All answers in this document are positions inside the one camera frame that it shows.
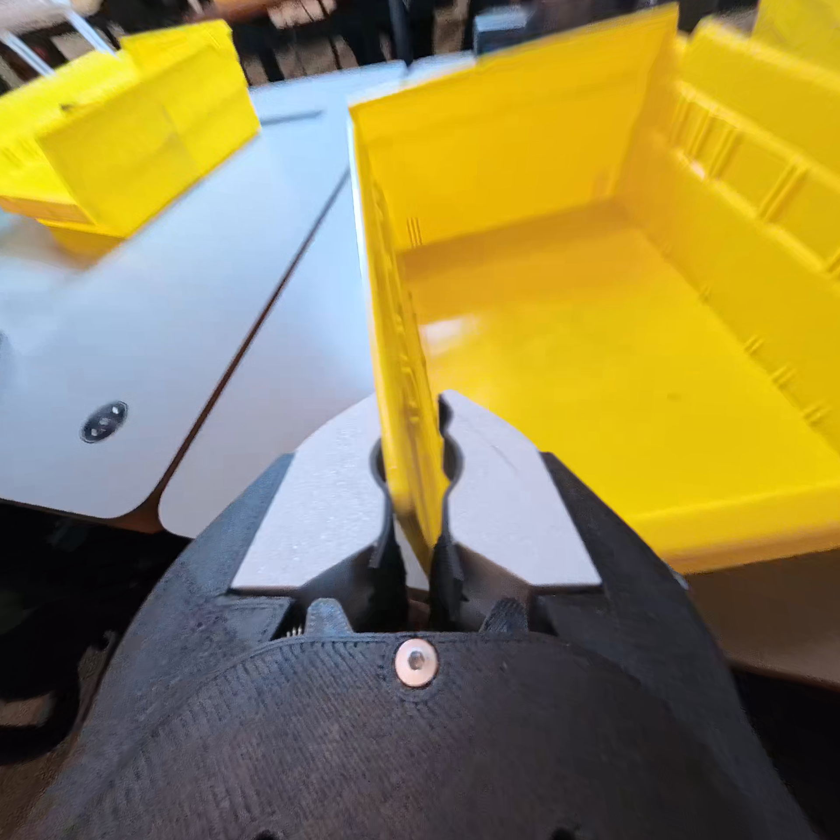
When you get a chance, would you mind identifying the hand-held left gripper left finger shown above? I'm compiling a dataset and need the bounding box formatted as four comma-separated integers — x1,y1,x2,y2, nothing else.
230,392,409,624

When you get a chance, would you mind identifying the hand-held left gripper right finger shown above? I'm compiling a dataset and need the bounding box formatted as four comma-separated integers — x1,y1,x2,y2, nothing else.
428,390,602,630

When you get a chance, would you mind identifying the yellow plastic bin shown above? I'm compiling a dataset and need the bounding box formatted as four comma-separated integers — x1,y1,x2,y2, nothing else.
675,0,840,280
0,18,262,258
346,2,840,576

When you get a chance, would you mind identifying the black cable grommet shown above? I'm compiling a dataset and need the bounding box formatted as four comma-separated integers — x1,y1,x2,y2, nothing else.
79,400,130,445

